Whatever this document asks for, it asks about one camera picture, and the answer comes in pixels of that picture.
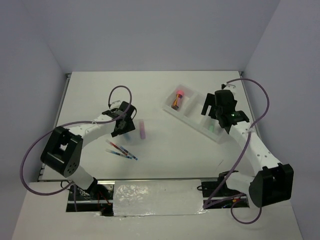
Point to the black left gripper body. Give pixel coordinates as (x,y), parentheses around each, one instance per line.
(128,127)

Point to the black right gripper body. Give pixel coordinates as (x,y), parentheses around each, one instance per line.
(214,110)

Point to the purple highlighter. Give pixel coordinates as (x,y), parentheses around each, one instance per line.
(142,131)

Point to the green highlighter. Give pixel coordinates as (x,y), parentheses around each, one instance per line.
(211,127)

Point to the red ink pen refill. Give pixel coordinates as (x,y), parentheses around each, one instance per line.
(117,147)

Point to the blue ink pen refill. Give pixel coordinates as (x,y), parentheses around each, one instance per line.
(120,154)

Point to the glue stick pink cap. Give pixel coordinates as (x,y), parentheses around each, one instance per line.
(178,99)

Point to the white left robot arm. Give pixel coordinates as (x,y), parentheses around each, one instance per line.
(63,150)

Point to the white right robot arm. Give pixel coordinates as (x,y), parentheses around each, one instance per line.
(272,181)

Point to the translucent three-compartment organizer box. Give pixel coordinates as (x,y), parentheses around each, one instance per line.
(190,110)

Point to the white foil-covered panel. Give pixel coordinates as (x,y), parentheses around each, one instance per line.
(157,198)

